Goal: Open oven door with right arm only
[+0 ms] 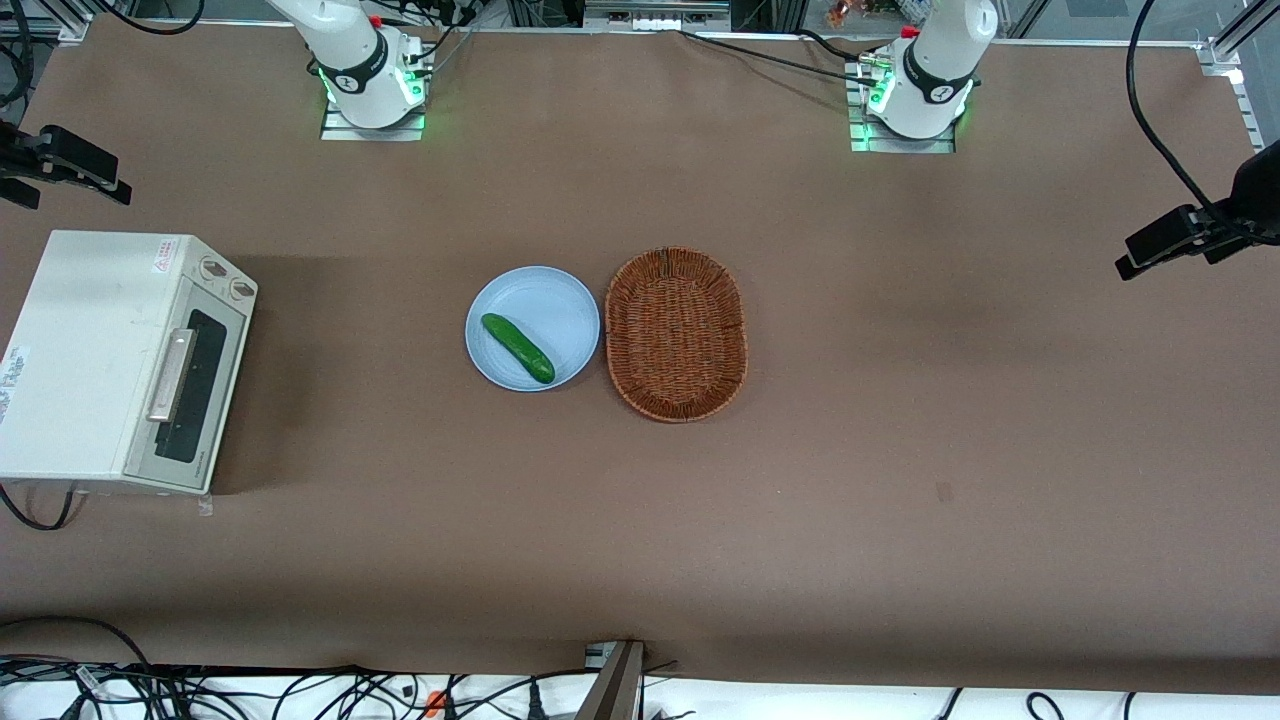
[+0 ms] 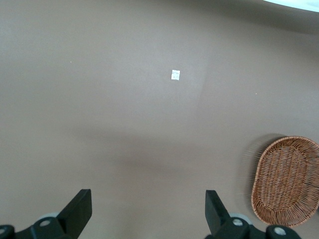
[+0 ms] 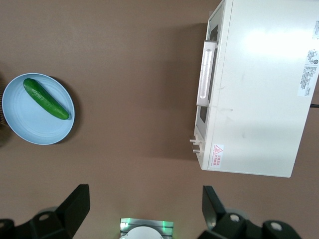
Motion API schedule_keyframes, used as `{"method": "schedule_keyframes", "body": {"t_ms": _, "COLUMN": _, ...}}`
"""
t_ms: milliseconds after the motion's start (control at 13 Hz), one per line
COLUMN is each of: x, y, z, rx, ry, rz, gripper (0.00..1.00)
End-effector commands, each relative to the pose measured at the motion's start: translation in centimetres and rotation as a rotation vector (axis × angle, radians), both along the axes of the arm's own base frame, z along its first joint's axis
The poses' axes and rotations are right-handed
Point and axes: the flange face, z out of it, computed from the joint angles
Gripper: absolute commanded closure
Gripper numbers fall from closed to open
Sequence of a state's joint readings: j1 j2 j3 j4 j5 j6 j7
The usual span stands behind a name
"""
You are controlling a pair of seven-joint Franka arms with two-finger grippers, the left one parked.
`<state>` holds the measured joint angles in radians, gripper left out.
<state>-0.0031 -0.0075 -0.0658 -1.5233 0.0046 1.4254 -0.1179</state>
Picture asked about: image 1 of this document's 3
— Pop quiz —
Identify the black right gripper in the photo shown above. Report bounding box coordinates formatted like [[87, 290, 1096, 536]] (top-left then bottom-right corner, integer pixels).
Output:
[[0, 122, 133, 211]]

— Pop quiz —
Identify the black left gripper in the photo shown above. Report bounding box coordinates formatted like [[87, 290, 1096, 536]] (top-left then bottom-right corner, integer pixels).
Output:
[[1114, 140, 1280, 282]]

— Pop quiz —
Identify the silver oven door with handle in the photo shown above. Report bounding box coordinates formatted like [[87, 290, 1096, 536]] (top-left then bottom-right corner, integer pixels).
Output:
[[122, 285, 250, 494]]

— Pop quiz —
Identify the white toaster oven body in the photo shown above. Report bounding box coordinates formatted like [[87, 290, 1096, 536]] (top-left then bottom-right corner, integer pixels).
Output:
[[0, 230, 259, 496]]

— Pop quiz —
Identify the white printed label sticker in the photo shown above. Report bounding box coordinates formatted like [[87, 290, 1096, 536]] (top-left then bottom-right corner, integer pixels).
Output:
[[0, 345, 31, 426]]

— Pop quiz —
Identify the green cucumber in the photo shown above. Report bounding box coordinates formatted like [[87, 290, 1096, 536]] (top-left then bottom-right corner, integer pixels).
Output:
[[481, 313, 556, 385]]

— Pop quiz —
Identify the light blue plate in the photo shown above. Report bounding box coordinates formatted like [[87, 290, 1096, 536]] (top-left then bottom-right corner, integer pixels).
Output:
[[465, 265, 602, 393]]

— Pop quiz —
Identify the brown wicker basket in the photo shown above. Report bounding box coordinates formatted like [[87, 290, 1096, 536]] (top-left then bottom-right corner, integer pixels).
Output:
[[604, 247, 749, 424]]

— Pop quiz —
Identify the grey metal box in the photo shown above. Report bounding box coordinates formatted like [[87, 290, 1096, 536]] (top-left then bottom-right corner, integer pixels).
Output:
[[583, 0, 733, 33]]

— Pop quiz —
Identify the black looped cable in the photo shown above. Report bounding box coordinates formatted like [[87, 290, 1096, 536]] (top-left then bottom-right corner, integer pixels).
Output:
[[0, 0, 37, 113]]

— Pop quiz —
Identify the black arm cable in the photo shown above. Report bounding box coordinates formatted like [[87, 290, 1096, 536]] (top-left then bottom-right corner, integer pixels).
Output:
[[95, 0, 207, 37]]

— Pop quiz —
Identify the thick black hanging cable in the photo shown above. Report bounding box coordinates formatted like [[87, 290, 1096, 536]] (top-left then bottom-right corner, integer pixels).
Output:
[[1126, 0, 1280, 246]]

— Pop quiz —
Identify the aluminium corner rail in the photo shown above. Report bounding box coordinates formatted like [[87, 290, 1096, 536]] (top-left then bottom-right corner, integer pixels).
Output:
[[1195, 35, 1253, 126]]

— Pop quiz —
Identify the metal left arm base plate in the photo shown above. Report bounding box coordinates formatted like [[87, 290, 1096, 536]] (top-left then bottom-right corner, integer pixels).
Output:
[[848, 60, 958, 154]]

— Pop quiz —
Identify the black oven power cable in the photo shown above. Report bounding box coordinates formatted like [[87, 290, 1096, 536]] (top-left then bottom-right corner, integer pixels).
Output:
[[0, 483, 77, 532]]

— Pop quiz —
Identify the short black table cable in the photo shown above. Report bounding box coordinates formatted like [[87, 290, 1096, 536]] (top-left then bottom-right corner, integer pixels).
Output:
[[798, 28, 873, 63]]

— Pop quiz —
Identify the long black table cable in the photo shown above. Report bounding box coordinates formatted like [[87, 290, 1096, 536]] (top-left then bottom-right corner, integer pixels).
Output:
[[678, 29, 879, 89]]

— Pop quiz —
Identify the black floor cable loop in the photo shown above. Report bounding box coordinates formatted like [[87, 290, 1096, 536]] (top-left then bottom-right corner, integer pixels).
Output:
[[0, 614, 153, 673]]

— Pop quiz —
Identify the black cable bundle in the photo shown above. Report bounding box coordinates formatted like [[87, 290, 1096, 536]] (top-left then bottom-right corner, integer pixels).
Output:
[[0, 655, 601, 720]]

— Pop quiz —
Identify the dark camera mount pole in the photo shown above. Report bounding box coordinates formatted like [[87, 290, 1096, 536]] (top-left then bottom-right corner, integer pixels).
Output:
[[575, 640, 647, 720]]

